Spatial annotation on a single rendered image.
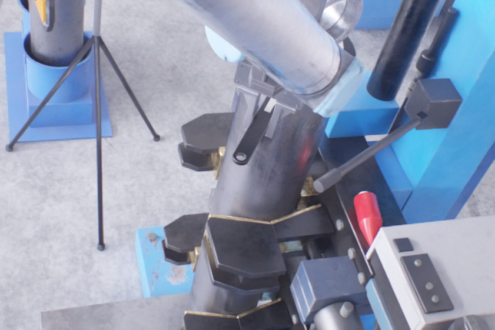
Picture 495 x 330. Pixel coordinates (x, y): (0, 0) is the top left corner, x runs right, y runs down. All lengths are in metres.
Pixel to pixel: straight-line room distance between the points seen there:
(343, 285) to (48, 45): 1.74
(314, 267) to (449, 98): 0.50
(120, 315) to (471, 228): 1.32
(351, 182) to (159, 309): 1.02
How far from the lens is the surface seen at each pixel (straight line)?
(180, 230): 2.29
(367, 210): 1.70
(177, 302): 2.59
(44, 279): 2.80
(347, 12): 1.46
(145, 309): 2.57
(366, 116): 1.88
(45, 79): 3.09
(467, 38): 1.67
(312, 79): 0.87
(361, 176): 1.84
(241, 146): 1.24
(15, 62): 3.58
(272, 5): 0.68
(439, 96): 1.65
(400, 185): 1.88
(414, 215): 1.99
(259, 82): 1.12
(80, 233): 2.91
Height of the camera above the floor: 2.38
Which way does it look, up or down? 45 degrees down
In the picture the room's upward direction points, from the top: 15 degrees clockwise
